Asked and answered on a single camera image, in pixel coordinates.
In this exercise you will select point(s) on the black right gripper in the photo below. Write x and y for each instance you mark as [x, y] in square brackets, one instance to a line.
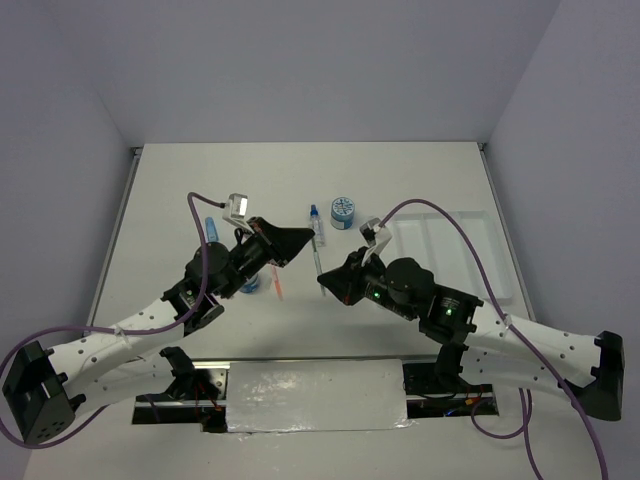
[344, 280]

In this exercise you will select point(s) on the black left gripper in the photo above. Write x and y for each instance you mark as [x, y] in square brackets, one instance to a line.
[281, 246]

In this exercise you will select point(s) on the green highlighter pen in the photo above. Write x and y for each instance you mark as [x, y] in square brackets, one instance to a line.
[317, 263]

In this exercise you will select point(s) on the orange highlighter pen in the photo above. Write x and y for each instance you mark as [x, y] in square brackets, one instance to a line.
[276, 282]

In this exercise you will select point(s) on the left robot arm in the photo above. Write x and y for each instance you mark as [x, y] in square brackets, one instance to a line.
[46, 389]

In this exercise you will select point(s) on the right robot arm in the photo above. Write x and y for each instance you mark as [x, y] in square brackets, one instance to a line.
[478, 346]

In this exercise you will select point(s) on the clear blue spray bottle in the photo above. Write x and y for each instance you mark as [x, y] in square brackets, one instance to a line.
[317, 226]

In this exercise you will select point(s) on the blue paint jar near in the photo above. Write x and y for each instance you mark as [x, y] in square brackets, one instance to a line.
[251, 285]

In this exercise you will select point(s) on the blue paint jar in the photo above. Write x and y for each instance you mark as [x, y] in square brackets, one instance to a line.
[251, 285]
[342, 213]

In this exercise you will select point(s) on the blue paint jar far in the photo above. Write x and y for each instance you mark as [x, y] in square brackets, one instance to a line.
[342, 213]

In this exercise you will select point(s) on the blue highlighter cap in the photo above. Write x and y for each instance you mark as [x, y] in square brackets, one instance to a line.
[211, 230]

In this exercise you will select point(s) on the clear plastic organizer tray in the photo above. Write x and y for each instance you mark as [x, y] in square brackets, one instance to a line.
[431, 240]

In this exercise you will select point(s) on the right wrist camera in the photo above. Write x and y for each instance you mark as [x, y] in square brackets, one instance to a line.
[376, 235]

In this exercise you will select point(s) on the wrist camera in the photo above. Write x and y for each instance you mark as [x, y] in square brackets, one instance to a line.
[376, 235]
[235, 208]

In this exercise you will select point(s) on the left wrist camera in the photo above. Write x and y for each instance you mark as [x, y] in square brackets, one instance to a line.
[235, 208]

